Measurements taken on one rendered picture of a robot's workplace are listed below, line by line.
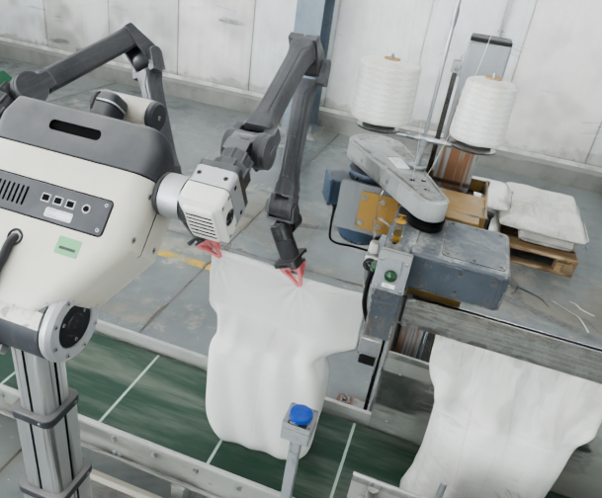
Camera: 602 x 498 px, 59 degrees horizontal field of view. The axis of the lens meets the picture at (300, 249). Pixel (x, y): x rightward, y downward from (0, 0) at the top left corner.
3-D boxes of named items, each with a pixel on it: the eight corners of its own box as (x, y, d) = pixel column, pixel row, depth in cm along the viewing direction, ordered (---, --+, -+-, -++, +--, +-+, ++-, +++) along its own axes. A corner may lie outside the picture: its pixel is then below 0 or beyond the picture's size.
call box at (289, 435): (279, 438, 141) (281, 422, 138) (289, 416, 147) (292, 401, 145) (307, 448, 139) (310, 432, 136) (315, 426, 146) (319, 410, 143)
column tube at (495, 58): (354, 462, 230) (469, 40, 145) (360, 442, 240) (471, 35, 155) (380, 472, 227) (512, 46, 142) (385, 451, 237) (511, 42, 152)
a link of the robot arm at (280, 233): (264, 224, 149) (283, 221, 146) (274, 215, 154) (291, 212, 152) (272, 247, 151) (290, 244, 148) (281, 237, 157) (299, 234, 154)
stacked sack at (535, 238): (514, 241, 416) (520, 226, 409) (512, 209, 472) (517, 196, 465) (572, 256, 406) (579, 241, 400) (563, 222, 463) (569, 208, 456)
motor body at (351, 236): (330, 240, 176) (343, 170, 164) (342, 222, 189) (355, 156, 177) (375, 253, 173) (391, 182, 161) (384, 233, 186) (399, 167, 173)
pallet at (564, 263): (415, 237, 431) (420, 221, 424) (427, 201, 500) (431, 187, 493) (571, 278, 405) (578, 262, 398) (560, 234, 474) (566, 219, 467)
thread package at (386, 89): (342, 123, 141) (354, 55, 133) (357, 109, 156) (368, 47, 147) (403, 135, 138) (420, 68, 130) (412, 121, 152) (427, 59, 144)
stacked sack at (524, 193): (494, 206, 444) (500, 190, 436) (497, 190, 479) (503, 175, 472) (578, 228, 426) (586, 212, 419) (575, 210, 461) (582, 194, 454)
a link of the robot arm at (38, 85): (121, 26, 155) (139, 13, 148) (148, 69, 161) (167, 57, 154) (-9, 91, 127) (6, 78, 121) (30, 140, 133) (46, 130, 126)
